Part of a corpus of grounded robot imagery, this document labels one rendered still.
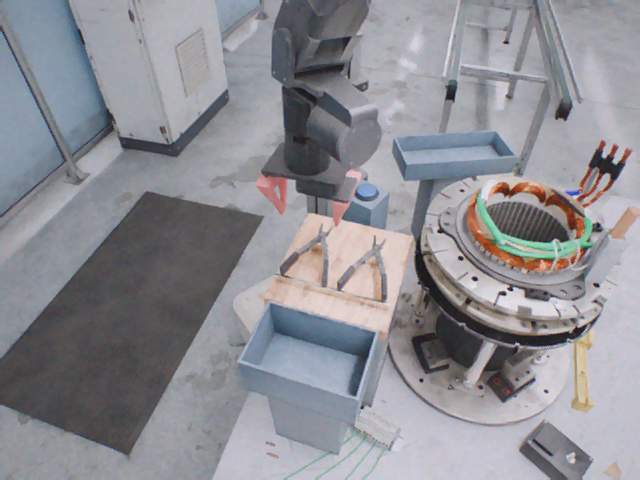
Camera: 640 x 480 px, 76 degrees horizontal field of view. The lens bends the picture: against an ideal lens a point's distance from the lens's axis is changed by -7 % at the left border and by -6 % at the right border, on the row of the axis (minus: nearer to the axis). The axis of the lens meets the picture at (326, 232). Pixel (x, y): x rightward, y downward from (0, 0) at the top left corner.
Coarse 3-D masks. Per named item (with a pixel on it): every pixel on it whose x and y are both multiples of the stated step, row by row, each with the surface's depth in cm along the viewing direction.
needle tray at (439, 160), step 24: (408, 144) 97; (432, 144) 98; (456, 144) 99; (480, 144) 100; (504, 144) 95; (408, 168) 89; (432, 168) 90; (456, 168) 91; (480, 168) 92; (504, 168) 93; (432, 192) 97
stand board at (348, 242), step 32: (320, 224) 76; (352, 224) 76; (288, 256) 70; (320, 256) 70; (352, 256) 70; (384, 256) 70; (288, 288) 66; (352, 288) 66; (352, 320) 62; (384, 320) 62
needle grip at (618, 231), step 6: (630, 210) 54; (636, 210) 54; (624, 216) 55; (630, 216) 54; (636, 216) 54; (618, 222) 56; (624, 222) 55; (630, 222) 54; (612, 228) 57; (618, 228) 56; (624, 228) 55; (612, 234) 57; (618, 234) 56; (624, 234) 56
